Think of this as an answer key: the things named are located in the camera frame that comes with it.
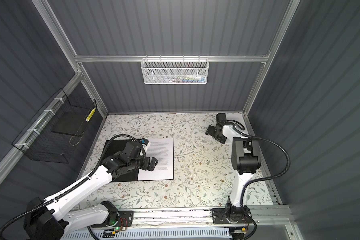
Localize printed paper sheet underneath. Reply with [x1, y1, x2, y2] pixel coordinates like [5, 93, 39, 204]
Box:
[138, 138, 175, 181]

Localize printed paper sheet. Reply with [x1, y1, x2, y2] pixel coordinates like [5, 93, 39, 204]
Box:
[226, 113, 248, 134]

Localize black clip folder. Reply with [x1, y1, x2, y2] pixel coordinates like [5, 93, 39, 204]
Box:
[100, 137, 175, 183]

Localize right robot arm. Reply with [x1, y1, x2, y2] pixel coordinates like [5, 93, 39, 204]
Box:
[206, 113, 261, 224]

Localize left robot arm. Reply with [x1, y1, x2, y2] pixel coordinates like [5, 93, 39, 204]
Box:
[24, 139, 158, 240]

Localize pens in white basket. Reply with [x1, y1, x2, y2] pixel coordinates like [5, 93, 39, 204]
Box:
[164, 75, 207, 84]

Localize yellow marker pen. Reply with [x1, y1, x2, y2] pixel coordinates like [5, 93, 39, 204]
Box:
[85, 107, 97, 122]

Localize black pad in basket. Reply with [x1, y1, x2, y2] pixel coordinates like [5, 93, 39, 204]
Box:
[52, 112, 89, 137]

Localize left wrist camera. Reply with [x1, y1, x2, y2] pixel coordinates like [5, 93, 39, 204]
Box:
[140, 138, 151, 150]

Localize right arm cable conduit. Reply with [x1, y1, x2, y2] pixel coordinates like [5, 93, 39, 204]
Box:
[227, 119, 291, 208]

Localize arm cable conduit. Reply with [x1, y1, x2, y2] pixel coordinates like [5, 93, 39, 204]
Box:
[227, 119, 291, 208]
[0, 134, 139, 240]

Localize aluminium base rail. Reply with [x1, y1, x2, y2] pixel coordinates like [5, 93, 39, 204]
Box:
[47, 206, 292, 233]

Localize white wire mesh basket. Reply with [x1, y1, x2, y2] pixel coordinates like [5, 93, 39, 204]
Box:
[141, 57, 210, 85]

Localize black wire basket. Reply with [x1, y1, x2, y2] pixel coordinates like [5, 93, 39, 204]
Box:
[12, 91, 97, 164]

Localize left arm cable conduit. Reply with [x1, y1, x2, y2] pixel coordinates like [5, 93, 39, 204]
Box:
[0, 134, 139, 240]

